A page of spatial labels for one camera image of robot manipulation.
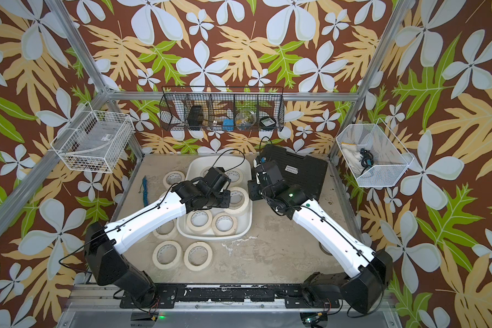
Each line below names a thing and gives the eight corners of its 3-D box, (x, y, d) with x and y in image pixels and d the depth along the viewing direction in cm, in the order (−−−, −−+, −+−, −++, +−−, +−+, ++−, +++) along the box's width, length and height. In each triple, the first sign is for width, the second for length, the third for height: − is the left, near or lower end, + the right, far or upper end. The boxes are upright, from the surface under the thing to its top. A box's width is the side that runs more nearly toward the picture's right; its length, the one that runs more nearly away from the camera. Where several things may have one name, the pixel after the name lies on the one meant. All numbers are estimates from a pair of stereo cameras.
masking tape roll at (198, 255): (183, 270, 82) (181, 268, 79) (188, 244, 89) (186, 241, 86) (211, 270, 82) (210, 268, 79) (213, 244, 89) (212, 241, 86)
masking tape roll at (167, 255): (152, 269, 82) (148, 267, 79) (159, 243, 89) (156, 240, 86) (180, 269, 82) (178, 267, 79) (185, 243, 89) (183, 240, 86)
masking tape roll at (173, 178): (167, 190, 107) (164, 186, 104) (162, 179, 111) (160, 175, 109) (187, 181, 111) (185, 177, 108) (182, 171, 115) (180, 167, 112)
